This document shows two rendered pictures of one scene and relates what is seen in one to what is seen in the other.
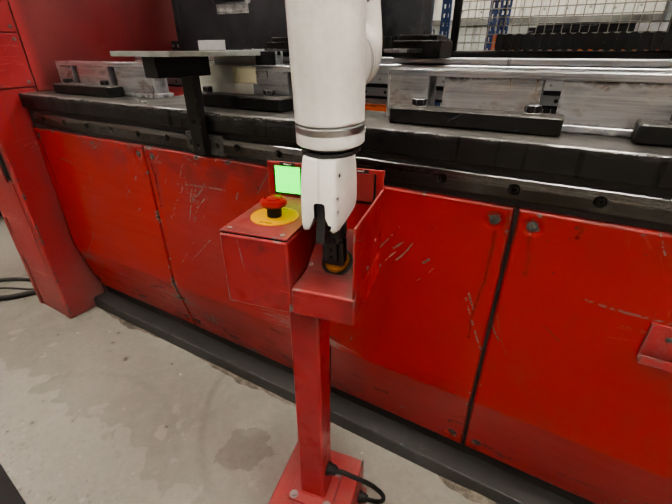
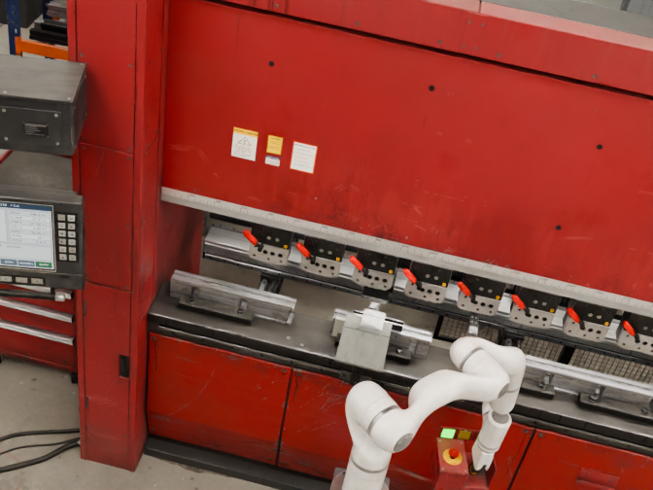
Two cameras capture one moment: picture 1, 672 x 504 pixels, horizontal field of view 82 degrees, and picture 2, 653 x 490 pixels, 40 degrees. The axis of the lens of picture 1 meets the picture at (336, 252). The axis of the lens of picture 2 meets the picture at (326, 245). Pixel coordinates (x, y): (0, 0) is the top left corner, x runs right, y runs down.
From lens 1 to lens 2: 3.00 m
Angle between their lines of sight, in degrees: 23
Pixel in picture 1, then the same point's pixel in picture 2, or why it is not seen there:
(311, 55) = (497, 437)
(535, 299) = (539, 459)
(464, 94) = not seen: hidden behind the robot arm
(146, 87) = (279, 317)
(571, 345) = (552, 475)
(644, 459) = not seen: outside the picture
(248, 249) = (451, 476)
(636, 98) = (580, 384)
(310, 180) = (484, 459)
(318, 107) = (494, 444)
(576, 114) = (558, 385)
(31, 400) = not seen: outside the picture
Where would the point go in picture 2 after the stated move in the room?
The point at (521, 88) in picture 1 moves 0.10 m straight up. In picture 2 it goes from (537, 372) to (545, 354)
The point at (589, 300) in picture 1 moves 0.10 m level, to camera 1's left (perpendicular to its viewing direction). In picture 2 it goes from (560, 460) to (538, 465)
